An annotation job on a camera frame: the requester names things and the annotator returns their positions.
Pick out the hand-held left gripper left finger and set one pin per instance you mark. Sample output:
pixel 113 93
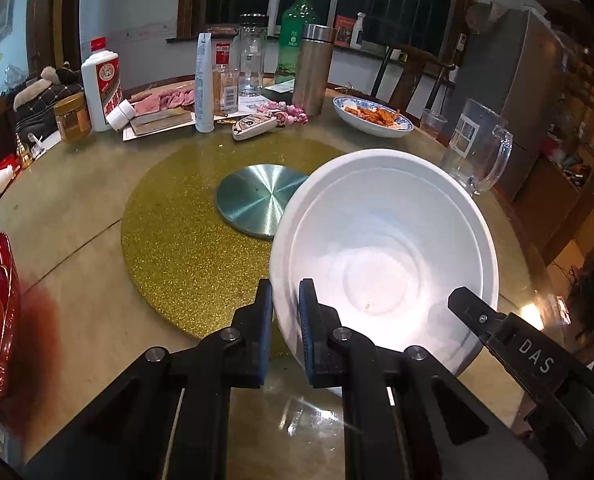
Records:
pixel 264 335

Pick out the clear jar black lid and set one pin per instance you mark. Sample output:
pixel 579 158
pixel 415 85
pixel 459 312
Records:
pixel 253 60

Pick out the pink meat slices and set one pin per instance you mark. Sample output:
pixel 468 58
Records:
pixel 162 99

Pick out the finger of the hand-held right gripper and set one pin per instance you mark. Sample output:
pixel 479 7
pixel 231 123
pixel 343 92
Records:
pixel 472 310

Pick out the grey refrigerator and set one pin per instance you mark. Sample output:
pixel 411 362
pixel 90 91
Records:
pixel 517 75

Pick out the white paper sheet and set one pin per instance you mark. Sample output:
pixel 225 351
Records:
pixel 279 87

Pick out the small gold perfume bottle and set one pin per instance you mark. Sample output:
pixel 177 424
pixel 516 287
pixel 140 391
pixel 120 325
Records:
pixel 23 155

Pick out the blue rimmed white plate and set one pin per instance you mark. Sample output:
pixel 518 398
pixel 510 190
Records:
pixel 377 131

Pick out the cluttered wooden shelf cabinet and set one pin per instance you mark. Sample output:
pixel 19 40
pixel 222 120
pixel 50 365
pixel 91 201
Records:
pixel 587 110

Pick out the dark wooden chair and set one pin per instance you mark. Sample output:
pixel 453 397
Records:
pixel 412 80

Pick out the white patterned case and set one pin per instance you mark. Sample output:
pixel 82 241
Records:
pixel 254 126

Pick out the gold glitter turntable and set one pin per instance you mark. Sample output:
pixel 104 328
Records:
pixel 177 260

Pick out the white tube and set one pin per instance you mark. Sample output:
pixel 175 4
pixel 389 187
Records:
pixel 203 85

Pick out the silver metal disc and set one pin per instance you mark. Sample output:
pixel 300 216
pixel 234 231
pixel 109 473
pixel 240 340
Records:
pixel 257 200

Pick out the stainless steel thermos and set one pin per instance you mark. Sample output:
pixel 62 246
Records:
pixel 313 70

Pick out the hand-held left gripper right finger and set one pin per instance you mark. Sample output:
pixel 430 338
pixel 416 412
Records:
pixel 307 335

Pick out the red box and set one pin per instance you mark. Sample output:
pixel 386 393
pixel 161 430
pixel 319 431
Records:
pixel 344 30

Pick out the wooden cutting board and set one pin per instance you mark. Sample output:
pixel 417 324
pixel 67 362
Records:
pixel 159 120

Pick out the small white cup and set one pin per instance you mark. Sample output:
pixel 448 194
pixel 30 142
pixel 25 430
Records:
pixel 119 115

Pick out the clear plastic cup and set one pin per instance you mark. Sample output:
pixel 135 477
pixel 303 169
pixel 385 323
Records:
pixel 433 125

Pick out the white spray bottle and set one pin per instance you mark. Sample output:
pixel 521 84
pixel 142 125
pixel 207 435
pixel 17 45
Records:
pixel 358 32

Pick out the amber jar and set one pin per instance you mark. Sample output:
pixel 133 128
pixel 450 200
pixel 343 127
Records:
pixel 72 120

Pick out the pink wrapped candies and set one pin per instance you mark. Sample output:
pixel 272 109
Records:
pixel 287 112

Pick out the white liquor bottle red cap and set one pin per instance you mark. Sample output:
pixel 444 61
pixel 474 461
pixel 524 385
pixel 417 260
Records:
pixel 102 90

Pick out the small red capped bottle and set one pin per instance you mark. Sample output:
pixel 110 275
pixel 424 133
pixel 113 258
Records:
pixel 226 90

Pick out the orange fried food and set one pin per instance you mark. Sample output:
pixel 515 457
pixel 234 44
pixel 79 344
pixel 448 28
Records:
pixel 372 114

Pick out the clear glass pitcher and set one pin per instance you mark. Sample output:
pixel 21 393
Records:
pixel 469 140

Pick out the green plastic bottle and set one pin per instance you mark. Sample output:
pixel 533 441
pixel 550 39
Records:
pixel 297 25

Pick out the dark jacket with fur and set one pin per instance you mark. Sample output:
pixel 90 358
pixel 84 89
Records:
pixel 42 100

